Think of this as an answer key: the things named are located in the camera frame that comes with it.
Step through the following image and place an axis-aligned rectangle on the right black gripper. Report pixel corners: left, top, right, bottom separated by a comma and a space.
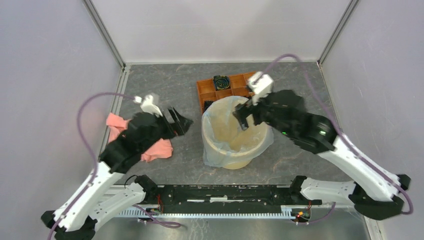
232, 87, 294, 138

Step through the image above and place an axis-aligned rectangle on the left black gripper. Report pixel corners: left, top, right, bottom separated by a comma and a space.
139, 105, 193, 154

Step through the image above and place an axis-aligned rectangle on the translucent blue plastic trash bag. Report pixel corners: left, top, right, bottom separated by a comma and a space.
201, 95, 275, 169

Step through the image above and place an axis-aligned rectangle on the yellow plastic trash bin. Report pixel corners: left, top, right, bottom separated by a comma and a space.
202, 96, 270, 170

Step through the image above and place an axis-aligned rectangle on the orange wooden divided tray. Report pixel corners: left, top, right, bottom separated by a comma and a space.
196, 72, 255, 114

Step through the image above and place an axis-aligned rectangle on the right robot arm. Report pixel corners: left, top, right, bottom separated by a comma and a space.
233, 90, 411, 221

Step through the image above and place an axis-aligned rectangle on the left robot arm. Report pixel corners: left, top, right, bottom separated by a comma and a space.
41, 108, 193, 240

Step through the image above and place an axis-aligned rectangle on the pink cloth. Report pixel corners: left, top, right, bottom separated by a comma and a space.
105, 113, 174, 163

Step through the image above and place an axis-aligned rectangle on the black rolled tie left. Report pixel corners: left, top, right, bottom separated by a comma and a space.
202, 100, 214, 113

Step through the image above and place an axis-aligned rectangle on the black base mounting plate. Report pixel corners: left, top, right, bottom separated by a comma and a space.
132, 175, 323, 215

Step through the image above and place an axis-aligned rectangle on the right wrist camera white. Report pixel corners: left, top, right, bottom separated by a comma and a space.
247, 71, 274, 105

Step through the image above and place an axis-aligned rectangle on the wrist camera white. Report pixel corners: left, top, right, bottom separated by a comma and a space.
247, 71, 274, 105
133, 93, 163, 117

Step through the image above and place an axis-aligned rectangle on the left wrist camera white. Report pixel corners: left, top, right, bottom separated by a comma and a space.
133, 93, 163, 117

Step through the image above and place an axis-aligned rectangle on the white slotted cable duct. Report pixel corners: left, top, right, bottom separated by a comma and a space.
116, 207, 306, 220

